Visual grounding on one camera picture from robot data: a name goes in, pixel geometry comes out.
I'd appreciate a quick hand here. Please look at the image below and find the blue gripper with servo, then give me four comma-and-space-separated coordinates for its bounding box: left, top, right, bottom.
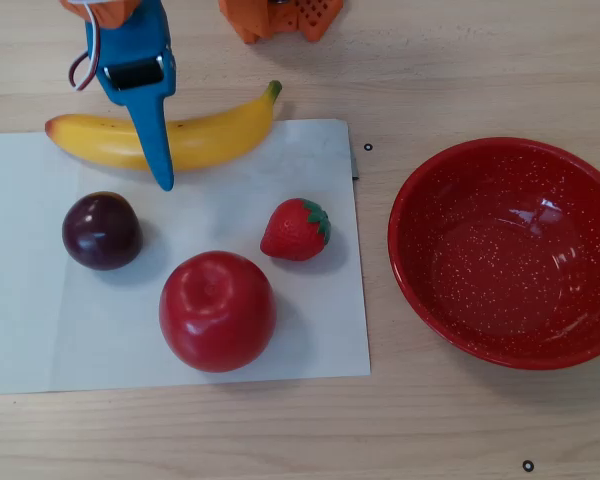
84, 0, 177, 193

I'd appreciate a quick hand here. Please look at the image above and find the yellow toy banana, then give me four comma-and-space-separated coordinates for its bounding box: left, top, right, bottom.
44, 79, 283, 173

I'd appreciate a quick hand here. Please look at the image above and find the red speckled enamel bowl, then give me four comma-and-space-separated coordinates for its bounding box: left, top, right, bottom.
387, 137, 600, 371

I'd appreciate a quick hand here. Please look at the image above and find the dark purple toy plum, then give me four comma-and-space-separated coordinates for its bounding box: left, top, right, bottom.
61, 191, 144, 272

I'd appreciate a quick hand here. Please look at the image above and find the red toy strawberry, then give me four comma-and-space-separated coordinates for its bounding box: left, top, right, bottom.
259, 197, 332, 262

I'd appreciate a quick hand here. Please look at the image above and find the red toy apple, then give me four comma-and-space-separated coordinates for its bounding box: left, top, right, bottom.
158, 250, 278, 374

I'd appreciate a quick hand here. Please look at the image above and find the white paper sheet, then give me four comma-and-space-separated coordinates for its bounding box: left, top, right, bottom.
0, 118, 372, 396

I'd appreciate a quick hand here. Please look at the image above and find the white red black servo cable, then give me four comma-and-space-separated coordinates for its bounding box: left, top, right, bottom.
68, 0, 104, 92

